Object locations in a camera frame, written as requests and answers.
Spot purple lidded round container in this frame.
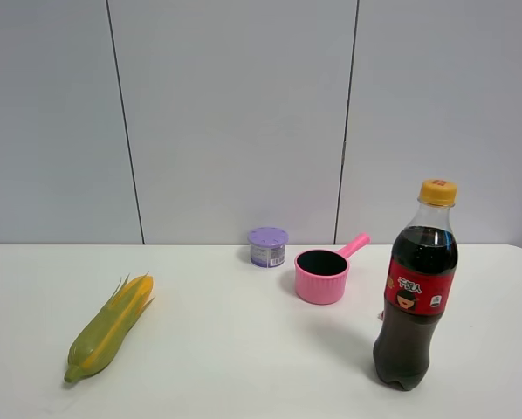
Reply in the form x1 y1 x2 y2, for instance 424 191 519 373
248 227 289 268

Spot pink saucepan black inside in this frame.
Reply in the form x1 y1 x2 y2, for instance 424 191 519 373
294 233 371 305

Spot cola bottle yellow cap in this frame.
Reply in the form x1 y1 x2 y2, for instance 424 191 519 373
373 179 458 391

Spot green yellow corn cob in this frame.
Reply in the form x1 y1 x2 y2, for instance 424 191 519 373
64 274 154 384

